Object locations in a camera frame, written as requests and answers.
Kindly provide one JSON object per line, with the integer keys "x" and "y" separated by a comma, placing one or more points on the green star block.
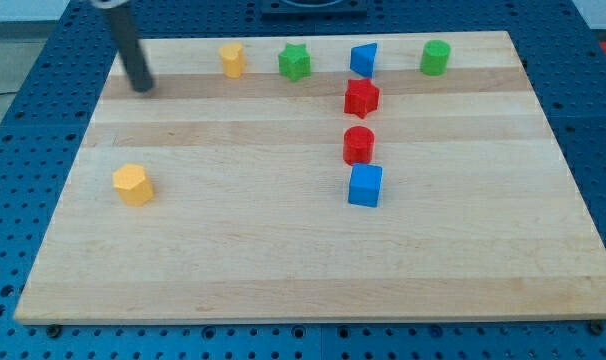
{"x": 294, "y": 62}

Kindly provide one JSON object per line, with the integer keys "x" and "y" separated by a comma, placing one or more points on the blue triangle block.
{"x": 362, "y": 59}

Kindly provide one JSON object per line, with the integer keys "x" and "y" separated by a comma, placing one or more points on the light wooden board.
{"x": 478, "y": 219}

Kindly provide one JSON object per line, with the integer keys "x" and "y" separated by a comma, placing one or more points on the red star block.
{"x": 361, "y": 97}

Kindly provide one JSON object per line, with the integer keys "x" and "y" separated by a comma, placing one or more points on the green cylinder block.
{"x": 435, "y": 57}

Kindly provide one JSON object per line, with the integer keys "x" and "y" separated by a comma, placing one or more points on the blue cube block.
{"x": 365, "y": 185}

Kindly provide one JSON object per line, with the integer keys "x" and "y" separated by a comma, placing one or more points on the yellow hexagon block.
{"x": 133, "y": 185}

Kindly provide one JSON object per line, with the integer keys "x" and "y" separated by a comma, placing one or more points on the red cylinder block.
{"x": 358, "y": 145}

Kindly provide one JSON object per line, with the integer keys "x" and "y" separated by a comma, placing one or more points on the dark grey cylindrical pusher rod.
{"x": 124, "y": 33}

